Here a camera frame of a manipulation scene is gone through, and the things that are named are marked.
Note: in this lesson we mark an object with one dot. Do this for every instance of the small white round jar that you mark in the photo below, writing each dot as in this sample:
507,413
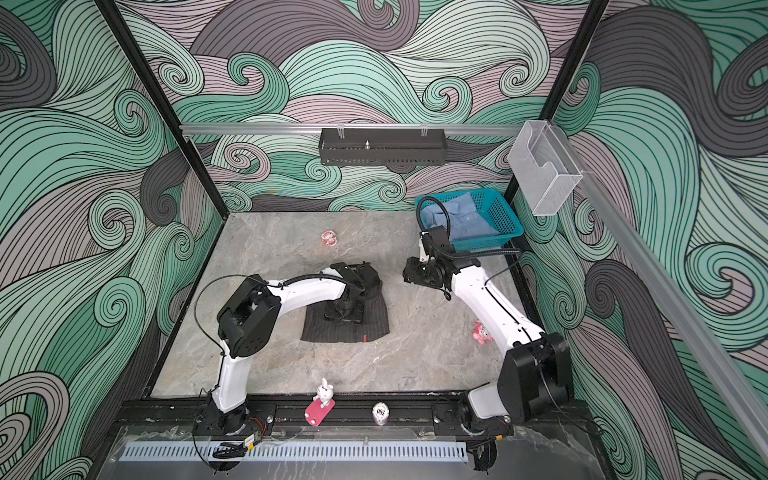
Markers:
380,413

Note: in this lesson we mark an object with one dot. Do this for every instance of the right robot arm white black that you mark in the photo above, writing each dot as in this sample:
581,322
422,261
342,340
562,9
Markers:
536,374

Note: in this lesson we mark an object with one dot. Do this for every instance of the light blue shirt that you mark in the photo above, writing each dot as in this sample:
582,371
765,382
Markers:
466,221

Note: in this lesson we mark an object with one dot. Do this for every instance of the aluminium rail wall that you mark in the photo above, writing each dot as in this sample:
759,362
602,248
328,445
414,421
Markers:
614,206
273,128

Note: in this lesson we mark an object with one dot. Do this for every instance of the clear acrylic wall holder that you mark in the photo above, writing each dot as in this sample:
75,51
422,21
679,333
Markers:
544,162

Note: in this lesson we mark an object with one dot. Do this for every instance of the pink plush toy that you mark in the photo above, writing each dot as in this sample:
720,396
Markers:
481,335

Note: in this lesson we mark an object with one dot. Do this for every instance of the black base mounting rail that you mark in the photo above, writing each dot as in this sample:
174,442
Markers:
444,413

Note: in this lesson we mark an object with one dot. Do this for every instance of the white slotted cable duct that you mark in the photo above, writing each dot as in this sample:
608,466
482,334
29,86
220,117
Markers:
301,451

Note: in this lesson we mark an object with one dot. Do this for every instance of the aluminium rail back wall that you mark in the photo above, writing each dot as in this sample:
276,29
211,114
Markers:
273,128

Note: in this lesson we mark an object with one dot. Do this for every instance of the black perforated wall shelf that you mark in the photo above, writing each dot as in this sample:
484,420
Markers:
400,148

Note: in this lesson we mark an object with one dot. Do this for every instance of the aluminium rail right wall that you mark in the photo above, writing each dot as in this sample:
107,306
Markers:
614,206

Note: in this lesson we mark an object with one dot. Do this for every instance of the dark grey pinstriped shirt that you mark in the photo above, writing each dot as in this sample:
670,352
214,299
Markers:
374,325

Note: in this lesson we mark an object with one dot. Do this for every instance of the teal plastic basket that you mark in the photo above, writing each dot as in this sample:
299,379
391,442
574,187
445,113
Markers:
493,207

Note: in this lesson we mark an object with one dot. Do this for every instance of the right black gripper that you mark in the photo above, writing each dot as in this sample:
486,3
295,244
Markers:
412,273

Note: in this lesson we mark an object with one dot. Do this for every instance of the white bunny on pink stand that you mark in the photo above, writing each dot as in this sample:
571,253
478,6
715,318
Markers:
321,405

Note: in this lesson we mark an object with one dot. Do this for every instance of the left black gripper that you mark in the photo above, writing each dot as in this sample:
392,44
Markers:
356,318

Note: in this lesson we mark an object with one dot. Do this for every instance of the small pink figurine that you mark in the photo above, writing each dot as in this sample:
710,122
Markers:
329,238

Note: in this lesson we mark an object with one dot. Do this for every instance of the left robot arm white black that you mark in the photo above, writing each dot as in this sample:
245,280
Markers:
340,293

